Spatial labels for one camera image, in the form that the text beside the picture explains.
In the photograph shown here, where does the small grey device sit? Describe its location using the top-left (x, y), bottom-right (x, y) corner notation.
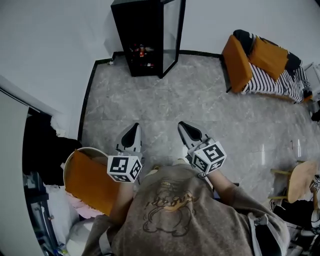
top-left (301, 79), bottom-right (313, 97)

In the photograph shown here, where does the wooden stool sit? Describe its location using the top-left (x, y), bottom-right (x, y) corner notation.
top-left (267, 159), bottom-right (320, 205)

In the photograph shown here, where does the person's brown printed shirt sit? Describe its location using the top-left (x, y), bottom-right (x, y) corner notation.
top-left (83, 163), bottom-right (291, 256)

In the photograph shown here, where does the white crumpled cloth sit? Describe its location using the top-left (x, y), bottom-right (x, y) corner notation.
top-left (55, 124), bottom-right (68, 138)

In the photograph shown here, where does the pink cloth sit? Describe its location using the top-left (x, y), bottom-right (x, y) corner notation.
top-left (70, 193), bottom-right (107, 219)

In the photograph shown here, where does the black white striped blanket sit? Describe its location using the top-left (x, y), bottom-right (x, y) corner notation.
top-left (232, 29), bottom-right (310, 104)

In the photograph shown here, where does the white metal rack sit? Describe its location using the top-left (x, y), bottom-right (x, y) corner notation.
top-left (302, 61), bottom-right (320, 101)

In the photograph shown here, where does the white pillow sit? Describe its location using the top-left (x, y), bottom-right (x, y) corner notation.
top-left (65, 219), bottom-right (97, 252)

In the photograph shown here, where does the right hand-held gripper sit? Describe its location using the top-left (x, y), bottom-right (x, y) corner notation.
top-left (177, 121), bottom-right (227, 175)

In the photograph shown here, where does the white round tub chair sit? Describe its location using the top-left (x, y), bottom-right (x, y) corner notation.
top-left (62, 146), bottom-right (121, 217)

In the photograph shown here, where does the grey shoulder strap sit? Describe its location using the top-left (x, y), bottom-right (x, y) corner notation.
top-left (98, 231), bottom-right (112, 256)
top-left (247, 213), bottom-right (270, 256)

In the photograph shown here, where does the tripod-mounted device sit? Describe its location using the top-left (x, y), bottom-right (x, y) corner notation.
top-left (309, 174), bottom-right (320, 213)

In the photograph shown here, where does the orange chair cushion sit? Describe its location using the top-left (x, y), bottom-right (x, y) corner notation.
top-left (64, 149), bottom-right (121, 217)

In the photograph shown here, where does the person's left forearm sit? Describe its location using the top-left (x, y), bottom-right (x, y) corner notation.
top-left (109, 178), bottom-right (135, 227)

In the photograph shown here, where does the orange sofa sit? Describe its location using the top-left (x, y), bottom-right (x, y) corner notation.
top-left (221, 29), bottom-right (314, 104)

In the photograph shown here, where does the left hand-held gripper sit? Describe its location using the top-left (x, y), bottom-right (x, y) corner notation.
top-left (106, 122), bottom-right (144, 184)

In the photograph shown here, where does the black glass-door fridge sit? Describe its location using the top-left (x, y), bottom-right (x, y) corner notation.
top-left (110, 0), bottom-right (166, 78)

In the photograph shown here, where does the orange square cushion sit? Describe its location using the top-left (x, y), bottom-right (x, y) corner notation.
top-left (248, 36), bottom-right (289, 81)

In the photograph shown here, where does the person's right forearm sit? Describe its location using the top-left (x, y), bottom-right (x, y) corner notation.
top-left (205, 169), bottom-right (241, 208)

